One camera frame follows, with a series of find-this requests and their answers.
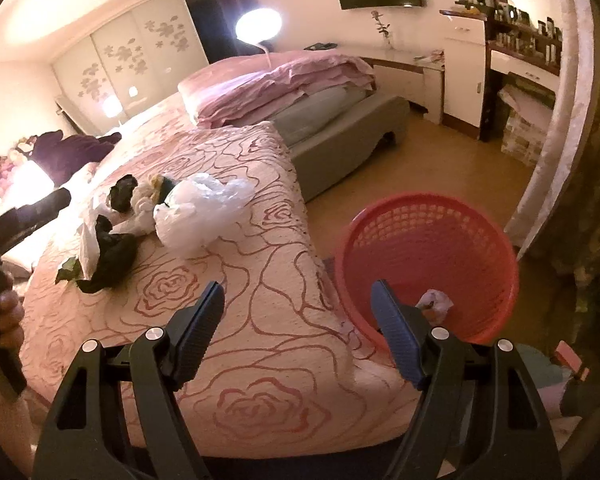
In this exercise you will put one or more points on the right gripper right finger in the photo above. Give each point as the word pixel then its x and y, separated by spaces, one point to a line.
pixel 508 436

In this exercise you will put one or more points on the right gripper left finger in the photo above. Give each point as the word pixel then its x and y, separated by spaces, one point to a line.
pixel 85 435

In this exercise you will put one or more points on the dark trash pile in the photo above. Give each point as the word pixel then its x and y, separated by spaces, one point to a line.
pixel 117 253

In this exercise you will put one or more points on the clear plastic bag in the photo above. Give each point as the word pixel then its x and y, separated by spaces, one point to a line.
pixel 199 210

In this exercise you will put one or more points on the left hand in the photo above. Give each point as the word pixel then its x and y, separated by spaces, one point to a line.
pixel 11 314

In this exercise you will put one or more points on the crumpled paper in basket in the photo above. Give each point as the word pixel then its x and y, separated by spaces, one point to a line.
pixel 435 305

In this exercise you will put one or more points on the pink rose-pattern bedspread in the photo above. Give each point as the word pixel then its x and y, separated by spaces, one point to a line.
pixel 286 373

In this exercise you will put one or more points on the red plastic mesh basket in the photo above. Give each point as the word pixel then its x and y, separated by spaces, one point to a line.
pixel 421 241

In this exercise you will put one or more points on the white floral wardrobe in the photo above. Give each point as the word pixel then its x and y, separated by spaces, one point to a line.
pixel 130 63

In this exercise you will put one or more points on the folded pink quilt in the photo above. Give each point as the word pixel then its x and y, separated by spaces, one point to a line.
pixel 243 90

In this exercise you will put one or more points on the lace curtain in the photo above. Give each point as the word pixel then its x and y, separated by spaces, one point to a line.
pixel 569 128

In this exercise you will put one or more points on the stacked storage boxes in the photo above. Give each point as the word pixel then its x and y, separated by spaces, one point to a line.
pixel 526 125

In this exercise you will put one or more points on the grey bed bench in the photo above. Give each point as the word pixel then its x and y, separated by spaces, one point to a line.
pixel 333 132

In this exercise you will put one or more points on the low white desk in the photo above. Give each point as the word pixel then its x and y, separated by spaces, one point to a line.
pixel 415 77

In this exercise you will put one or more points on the white dressing cabinet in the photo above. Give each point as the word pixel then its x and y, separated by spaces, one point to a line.
pixel 464 46

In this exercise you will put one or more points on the rose in vase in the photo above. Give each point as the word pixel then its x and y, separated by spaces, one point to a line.
pixel 382 28

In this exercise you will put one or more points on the ring light lamp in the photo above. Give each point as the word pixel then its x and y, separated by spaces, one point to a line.
pixel 257 26

